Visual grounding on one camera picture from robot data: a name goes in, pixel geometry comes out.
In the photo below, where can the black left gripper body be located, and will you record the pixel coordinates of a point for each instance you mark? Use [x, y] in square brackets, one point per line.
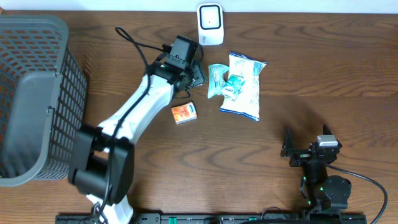
[194, 76]

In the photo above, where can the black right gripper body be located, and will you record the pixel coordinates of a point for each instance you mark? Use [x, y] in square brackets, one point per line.
[301, 157]

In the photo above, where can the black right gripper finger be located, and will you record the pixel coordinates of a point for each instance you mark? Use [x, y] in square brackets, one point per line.
[326, 131]
[288, 144]

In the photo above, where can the teal snack packet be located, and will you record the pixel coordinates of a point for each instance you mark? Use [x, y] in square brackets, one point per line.
[216, 79]

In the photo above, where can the orange small snack box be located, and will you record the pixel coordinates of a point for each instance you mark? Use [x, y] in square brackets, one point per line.
[184, 113]

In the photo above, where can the green white small box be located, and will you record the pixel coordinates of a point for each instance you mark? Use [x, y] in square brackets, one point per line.
[233, 87]

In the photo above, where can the white blue snack bag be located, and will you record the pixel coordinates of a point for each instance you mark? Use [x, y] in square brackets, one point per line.
[248, 102]

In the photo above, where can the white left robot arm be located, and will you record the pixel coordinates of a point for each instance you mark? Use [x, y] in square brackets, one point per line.
[102, 164]

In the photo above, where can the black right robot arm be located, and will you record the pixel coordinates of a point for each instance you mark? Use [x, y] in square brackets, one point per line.
[325, 193]

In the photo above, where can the white barcode scanner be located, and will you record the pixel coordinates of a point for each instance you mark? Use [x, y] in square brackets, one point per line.
[210, 24]

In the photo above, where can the grey plastic mesh basket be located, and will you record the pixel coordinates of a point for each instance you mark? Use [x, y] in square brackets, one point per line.
[43, 96]

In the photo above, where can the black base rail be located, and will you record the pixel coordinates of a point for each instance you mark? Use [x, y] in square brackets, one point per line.
[156, 218]

